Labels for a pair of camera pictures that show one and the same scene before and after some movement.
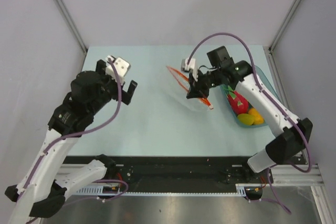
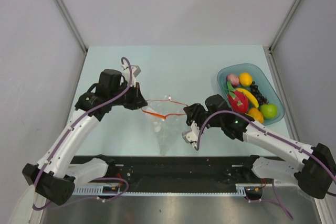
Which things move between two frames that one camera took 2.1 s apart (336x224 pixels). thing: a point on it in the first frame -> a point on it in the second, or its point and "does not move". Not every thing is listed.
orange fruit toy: [259, 119] does not move
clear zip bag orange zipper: [182, 81] -> [164, 115]
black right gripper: [195, 93] -> [191, 112]
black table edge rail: [177, 171] does not move
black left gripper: [126, 96] -> [137, 100]
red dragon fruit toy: [239, 104] does not move
